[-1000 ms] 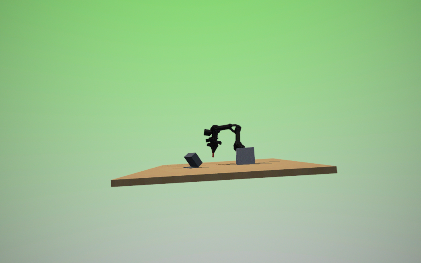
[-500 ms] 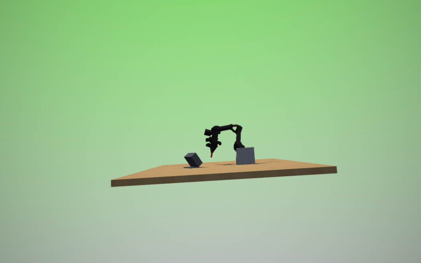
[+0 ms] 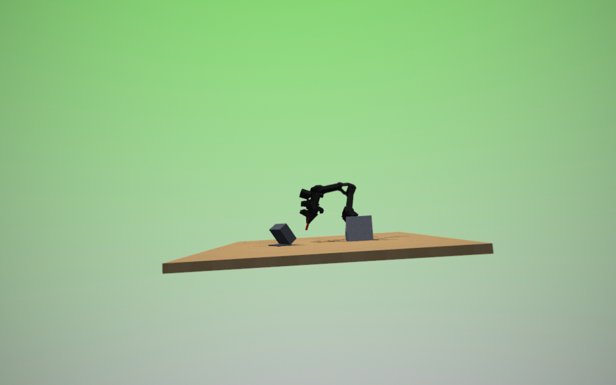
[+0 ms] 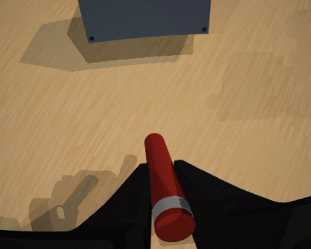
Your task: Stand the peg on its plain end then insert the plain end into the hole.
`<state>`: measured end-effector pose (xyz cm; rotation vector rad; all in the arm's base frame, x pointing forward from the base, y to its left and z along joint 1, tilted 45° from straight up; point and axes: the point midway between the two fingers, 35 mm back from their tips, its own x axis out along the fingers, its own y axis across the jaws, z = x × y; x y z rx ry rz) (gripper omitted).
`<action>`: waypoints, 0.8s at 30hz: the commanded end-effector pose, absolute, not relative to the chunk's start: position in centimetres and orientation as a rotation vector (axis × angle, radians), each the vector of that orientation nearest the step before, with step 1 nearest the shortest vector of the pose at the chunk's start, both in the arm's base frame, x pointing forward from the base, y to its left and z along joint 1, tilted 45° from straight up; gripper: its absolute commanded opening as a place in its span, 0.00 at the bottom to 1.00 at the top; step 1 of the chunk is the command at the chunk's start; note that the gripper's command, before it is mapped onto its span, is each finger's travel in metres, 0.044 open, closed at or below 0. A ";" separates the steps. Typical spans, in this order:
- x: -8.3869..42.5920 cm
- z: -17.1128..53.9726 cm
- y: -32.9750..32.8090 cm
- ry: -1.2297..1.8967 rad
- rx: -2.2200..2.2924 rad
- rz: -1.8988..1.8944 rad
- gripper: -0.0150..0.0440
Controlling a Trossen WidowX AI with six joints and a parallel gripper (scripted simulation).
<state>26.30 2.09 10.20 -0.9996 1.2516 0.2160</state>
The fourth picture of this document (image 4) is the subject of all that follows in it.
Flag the dark grey sloped panel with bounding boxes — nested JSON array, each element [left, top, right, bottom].
[[78, 0, 211, 44]]

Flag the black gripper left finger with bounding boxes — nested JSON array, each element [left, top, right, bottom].
[[0, 163, 152, 249]]

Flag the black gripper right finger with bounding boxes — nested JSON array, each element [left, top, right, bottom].
[[174, 160, 311, 249]]

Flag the dark red peg with grey band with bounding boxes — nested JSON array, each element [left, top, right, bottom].
[[144, 133, 196, 242]]

